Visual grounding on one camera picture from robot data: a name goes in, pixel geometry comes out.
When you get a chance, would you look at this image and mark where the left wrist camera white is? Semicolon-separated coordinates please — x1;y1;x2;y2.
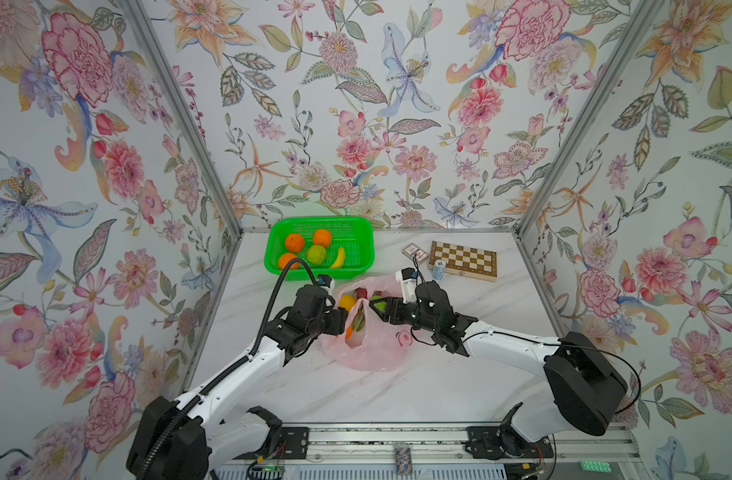
316;274;335;296

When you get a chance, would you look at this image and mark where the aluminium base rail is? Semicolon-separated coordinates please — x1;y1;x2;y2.
131;422;643;469

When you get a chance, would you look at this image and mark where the green fruit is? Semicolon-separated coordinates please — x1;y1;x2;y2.
306;244;328;265
369;297;387;315

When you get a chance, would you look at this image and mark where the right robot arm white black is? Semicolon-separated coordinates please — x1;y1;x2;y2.
369;281;628;446

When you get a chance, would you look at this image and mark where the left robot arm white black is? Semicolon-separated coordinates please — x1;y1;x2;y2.
126;285;347;479

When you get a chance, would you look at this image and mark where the small patterned tag on rail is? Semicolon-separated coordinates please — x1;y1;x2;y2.
394;444;413;476

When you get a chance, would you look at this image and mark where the playing card deck box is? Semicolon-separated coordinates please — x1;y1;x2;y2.
401;243;429;264

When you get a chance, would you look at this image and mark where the yellow banana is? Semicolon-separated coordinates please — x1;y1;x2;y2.
330;247;346;269

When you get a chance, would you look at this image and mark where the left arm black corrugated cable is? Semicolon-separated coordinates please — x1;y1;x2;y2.
134;257;319;480

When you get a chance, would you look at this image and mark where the green plastic basket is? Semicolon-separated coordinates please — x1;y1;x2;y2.
264;216;375;279

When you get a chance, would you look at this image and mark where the pink plastic bag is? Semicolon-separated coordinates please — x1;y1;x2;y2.
319;275;414;372

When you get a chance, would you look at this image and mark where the green led module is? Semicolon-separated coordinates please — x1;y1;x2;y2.
580;460;612;473

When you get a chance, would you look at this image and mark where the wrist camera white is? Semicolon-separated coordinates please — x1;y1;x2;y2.
316;274;335;296
395;267;418;304

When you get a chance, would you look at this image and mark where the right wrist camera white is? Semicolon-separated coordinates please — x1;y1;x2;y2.
395;267;418;304

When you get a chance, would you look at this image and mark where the wooden chessboard box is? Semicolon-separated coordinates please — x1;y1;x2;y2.
429;241;498;282

